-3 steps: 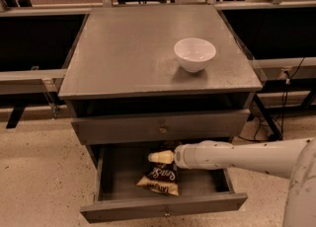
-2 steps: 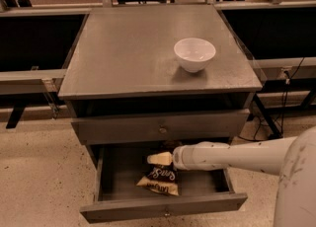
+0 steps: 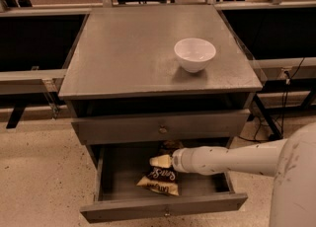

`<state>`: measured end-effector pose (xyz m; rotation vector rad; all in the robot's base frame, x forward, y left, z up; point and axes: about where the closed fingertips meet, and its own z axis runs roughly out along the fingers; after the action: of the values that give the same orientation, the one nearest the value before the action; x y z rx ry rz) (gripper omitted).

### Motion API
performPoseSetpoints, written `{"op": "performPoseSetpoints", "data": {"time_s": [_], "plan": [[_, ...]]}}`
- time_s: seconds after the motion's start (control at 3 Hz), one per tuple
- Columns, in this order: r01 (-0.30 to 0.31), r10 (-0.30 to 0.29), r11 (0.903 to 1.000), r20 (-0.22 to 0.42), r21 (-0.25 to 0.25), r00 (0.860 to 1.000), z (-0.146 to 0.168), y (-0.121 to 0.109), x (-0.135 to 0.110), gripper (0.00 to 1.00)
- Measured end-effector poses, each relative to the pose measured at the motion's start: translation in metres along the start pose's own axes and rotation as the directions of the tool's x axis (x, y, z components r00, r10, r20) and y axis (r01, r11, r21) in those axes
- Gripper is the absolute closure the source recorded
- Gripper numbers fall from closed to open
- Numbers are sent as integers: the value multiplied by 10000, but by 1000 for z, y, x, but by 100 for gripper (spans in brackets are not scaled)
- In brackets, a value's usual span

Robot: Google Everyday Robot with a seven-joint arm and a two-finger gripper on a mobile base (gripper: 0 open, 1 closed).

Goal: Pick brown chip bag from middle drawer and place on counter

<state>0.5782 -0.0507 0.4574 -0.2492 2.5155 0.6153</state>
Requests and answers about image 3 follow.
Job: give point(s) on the brass top drawer knob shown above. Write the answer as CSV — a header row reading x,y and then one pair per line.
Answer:
x,y
162,129

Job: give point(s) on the brass middle drawer knob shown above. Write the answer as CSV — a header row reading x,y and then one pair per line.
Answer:
x,y
167,214

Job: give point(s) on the grey metal railing frame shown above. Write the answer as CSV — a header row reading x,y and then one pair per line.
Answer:
x,y
37,47

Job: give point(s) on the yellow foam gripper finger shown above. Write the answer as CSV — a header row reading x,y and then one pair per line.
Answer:
x,y
163,161

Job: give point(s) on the brass drawer knob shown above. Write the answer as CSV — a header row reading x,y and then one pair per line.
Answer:
x,y
162,129
167,214

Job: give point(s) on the grey top drawer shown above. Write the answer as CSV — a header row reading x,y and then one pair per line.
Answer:
x,y
110,129

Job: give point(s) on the grey wooden drawer cabinet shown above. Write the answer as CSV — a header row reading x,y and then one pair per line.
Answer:
x,y
125,63

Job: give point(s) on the white ceramic bowl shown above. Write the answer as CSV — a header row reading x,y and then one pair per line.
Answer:
x,y
193,54

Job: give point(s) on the grey open middle drawer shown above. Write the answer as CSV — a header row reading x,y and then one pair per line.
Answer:
x,y
117,196

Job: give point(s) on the brown sea salt chip bag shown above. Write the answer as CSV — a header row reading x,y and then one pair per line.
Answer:
x,y
163,180

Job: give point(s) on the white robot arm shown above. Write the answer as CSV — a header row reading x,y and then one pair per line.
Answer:
x,y
291,162

